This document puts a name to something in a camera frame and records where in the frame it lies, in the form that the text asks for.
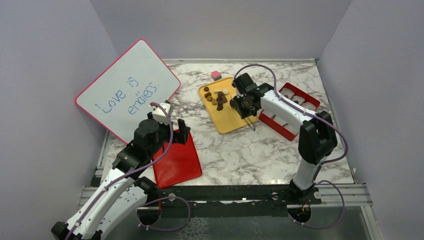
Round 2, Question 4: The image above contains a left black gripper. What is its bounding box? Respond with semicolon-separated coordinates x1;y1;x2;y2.
148;111;190;158

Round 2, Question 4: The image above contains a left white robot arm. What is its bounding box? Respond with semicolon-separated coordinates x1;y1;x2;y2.
51;118;190;240

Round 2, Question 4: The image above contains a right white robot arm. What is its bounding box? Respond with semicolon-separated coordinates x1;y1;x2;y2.
230;73;338;204

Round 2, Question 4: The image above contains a red chocolate box with dividers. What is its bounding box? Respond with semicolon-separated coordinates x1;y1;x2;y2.
258;83;321;141

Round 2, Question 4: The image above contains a red box lid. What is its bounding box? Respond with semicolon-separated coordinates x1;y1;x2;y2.
153;134;203;189

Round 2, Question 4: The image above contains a yellow plastic tray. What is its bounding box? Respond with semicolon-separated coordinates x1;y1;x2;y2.
198;77;259;134

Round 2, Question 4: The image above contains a pink and grey eraser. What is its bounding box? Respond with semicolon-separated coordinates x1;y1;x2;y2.
211;70;222;81

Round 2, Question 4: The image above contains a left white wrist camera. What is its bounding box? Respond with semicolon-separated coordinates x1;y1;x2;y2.
152;102;173;125

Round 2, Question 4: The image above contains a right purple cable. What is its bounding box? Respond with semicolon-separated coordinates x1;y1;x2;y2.
232;63;350;181

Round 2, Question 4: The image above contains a purple cable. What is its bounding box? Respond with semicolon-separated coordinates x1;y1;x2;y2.
232;63;350;181
64;101;174;240

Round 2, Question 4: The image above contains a white board with pink frame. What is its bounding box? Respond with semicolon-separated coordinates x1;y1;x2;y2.
74;39;181;143

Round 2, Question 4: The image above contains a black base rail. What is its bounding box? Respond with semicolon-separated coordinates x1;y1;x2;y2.
137;184;322;221

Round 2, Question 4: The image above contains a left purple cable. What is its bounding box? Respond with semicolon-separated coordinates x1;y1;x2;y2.
64;101;174;240

